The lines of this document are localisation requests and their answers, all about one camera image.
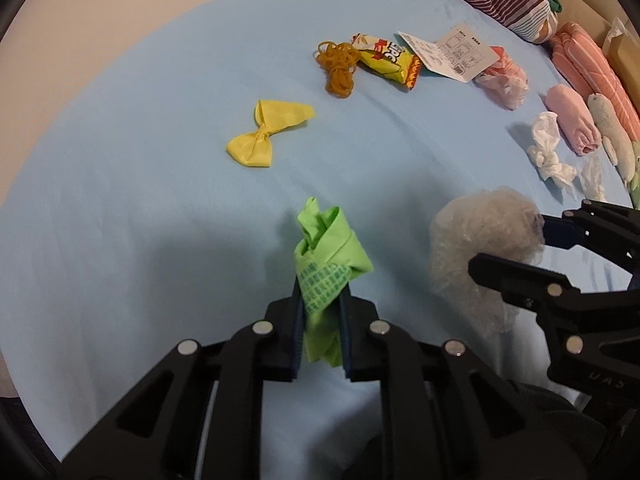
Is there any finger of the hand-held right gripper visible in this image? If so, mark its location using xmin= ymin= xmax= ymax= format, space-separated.
xmin=542 ymin=199 xmax=640 ymax=273
xmin=468 ymin=253 xmax=640 ymax=361

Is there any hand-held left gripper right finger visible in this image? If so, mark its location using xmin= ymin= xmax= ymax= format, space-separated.
xmin=337 ymin=292 xmax=588 ymax=480

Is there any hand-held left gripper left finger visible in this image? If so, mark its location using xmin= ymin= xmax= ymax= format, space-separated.
xmin=57 ymin=276 xmax=306 ymax=480

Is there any clear bubble wrap ball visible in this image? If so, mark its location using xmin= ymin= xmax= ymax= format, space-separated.
xmin=429 ymin=187 xmax=546 ymax=338

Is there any green plastic bag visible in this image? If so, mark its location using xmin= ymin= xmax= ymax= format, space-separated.
xmin=292 ymin=197 xmax=375 ymax=368

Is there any white instruction leaflet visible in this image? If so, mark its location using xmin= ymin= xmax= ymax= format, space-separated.
xmin=398 ymin=24 xmax=501 ymax=83

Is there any yellow snack packet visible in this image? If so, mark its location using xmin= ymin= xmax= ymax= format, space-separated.
xmin=350 ymin=33 xmax=422 ymax=91

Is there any clear plastic scrap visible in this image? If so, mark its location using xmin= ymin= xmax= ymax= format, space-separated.
xmin=580 ymin=152 xmax=608 ymax=203

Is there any white crumpled tissue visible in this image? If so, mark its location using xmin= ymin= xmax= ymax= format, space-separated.
xmin=526 ymin=111 xmax=577 ymax=183

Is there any turtle plush toy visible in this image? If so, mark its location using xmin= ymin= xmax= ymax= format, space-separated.
xmin=586 ymin=94 xmax=640 ymax=209

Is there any pink rolled cloth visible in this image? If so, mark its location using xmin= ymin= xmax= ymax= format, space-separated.
xmin=545 ymin=85 xmax=601 ymax=156

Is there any pink clear plastic bag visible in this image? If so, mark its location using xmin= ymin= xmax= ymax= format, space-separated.
xmin=474 ymin=46 xmax=530 ymax=110

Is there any pink striped pillow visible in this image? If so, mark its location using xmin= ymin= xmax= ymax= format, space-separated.
xmin=550 ymin=22 xmax=640 ymax=136

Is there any yellow knotted plastic bag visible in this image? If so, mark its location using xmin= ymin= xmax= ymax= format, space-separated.
xmin=226 ymin=100 xmax=317 ymax=168

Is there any brown paper bag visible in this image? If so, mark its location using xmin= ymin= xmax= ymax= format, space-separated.
xmin=602 ymin=17 xmax=640 ymax=91

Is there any beige headboard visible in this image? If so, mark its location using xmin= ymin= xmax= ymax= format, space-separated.
xmin=527 ymin=0 xmax=640 ymax=56

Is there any bunch of tan rubber bands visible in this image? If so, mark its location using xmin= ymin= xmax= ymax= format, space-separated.
xmin=315 ymin=40 xmax=361 ymax=97

